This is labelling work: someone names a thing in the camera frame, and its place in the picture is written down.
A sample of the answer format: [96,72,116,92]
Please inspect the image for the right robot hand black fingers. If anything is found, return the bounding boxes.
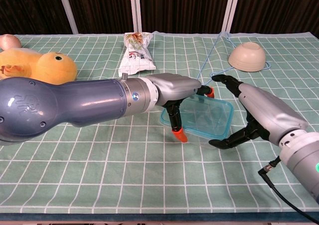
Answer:
[208,74,309,150]

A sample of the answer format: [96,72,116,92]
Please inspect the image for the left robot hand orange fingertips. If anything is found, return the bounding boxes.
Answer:
[147,73,215,144]

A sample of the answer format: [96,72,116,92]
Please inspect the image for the blue container lid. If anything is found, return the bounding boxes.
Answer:
[159,93,234,139]

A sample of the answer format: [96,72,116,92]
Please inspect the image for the clear plastic container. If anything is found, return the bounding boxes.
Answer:
[161,110,233,150]

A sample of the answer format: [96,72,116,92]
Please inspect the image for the white snack bag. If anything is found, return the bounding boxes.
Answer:
[118,32,157,78]

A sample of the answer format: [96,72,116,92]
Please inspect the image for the beige bowl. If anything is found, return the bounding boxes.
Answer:
[228,42,266,73]

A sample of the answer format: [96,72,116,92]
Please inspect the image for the green grid tablecloth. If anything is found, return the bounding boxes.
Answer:
[0,31,319,215]

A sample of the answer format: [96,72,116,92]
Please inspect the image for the yellow duck plush toy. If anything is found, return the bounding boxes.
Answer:
[0,47,78,86]

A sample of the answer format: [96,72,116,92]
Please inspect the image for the pink round onion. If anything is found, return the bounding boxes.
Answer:
[0,34,22,51]

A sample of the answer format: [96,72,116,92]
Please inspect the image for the blue wire clothes hanger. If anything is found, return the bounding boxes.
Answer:
[196,31,272,79]

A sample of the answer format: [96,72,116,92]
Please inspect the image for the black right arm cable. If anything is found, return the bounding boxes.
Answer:
[258,157,319,224]

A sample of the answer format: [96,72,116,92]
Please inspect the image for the white partition frame post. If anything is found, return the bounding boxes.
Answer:
[56,0,79,35]
[222,0,242,34]
[129,0,143,33]

